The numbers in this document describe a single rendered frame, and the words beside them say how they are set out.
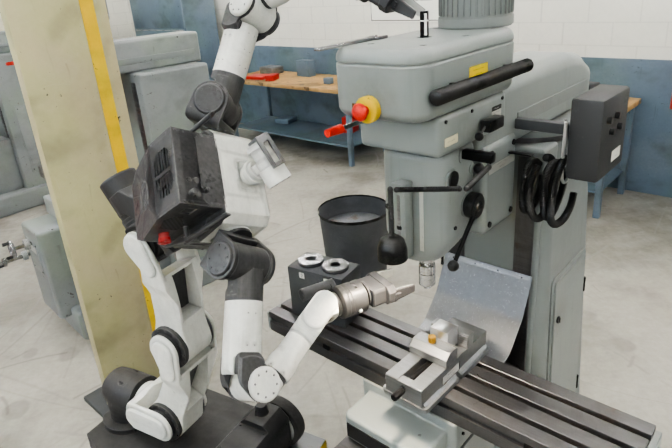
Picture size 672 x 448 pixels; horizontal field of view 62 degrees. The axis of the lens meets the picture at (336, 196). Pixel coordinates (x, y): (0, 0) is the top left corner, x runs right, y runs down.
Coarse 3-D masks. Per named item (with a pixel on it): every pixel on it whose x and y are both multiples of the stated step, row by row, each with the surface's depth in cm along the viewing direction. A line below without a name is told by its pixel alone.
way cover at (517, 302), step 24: (480, 264) 191; (456, 288) 195; (480, 288) 190; (504, 288) 185; (528, 288) 180; (432, 312) 197; (456, 312) 192; (480, 312) 188; (504, 312) 183; (504, 336) 180; (504, 360) 176
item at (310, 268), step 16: (304, 256) 195; (320, 256) 194; (288, 272) 193; (304, 272) 188; (320, 272) 186; (336, 272) 184; (352, 272) 186; (304, 304) 194; (336, 320) 188; (352, 320) 191
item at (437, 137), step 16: (496, 96) 145; (464, 112) 134; (480, 112) 140; (496, 112) 146; (368, 128) 141; (384, 128) 137; (400, 128) 134; (416, 128) 131; (432, 128) 128; (448, 128) 129; (464, 128) 135; (368, 144) 143; (384, 144) 139; (400, 144) 135; (416, 144) 132; (432, 144) 129; (448, 144) 131; (464, 144) 137
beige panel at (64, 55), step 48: (0, 0) 218; (48, 0) 230; (96, 0) 244; (48, 48) 234; (96, 48) 248; (48, 96) 237; (96, 96) 253; (48, 144) 241; (96, 144) 257; (96, 192) 261; (96, 240) 266; (96, 288) 271; (144, 288) 290; (96, 336) 276; (144, 336) 297
